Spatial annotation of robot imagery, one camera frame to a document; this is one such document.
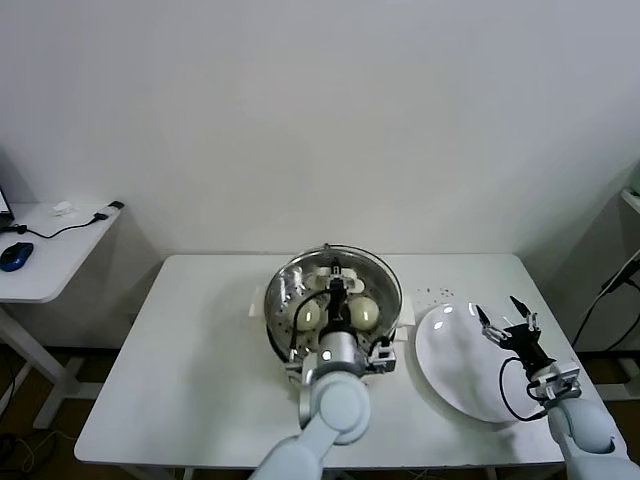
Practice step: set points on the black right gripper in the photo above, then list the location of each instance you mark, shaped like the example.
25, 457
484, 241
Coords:
527, 347

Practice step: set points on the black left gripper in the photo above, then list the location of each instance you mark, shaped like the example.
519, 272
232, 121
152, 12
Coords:
338, 310

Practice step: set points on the glass pot lid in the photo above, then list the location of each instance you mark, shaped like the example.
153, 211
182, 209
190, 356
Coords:
353, 283

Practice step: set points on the white steamed baozi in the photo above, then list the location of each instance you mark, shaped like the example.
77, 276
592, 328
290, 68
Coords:
364, 313
310, 318

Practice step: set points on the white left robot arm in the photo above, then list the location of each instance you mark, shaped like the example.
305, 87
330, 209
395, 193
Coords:
340, 405

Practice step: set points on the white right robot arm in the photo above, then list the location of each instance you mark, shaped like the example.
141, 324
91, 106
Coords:
590, 440

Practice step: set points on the stainless steel steamer basket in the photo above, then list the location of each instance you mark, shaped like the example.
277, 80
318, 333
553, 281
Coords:
282, 334

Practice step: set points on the white round plate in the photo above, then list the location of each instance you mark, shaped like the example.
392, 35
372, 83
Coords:
450, 360

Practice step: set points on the white electric cooker pot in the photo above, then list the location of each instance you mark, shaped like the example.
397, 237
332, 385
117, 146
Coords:
407, 314

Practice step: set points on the white work table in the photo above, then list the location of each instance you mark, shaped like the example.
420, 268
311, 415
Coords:
390, 445

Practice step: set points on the white shelf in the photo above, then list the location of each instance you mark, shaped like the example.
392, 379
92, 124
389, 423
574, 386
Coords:
631, 196

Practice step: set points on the pale green object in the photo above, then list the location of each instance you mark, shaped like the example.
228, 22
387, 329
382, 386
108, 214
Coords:
636, 182

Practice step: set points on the crumpled white tissue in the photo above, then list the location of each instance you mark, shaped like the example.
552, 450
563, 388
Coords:
64, 207

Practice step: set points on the white side desk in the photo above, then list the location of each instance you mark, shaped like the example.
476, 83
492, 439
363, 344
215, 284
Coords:
50, 270

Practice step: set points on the blue computer mouse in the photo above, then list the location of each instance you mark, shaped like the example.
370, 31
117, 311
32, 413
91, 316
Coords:
18, 255

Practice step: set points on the black laptop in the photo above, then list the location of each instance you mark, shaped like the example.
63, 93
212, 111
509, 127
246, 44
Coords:
4, 200

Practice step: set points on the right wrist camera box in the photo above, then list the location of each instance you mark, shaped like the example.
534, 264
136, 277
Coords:
560, 381

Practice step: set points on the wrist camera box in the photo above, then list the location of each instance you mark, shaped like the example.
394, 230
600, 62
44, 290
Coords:
382, 357
560, 381

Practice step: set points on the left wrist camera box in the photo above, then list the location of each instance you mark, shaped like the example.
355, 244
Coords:
382, 357

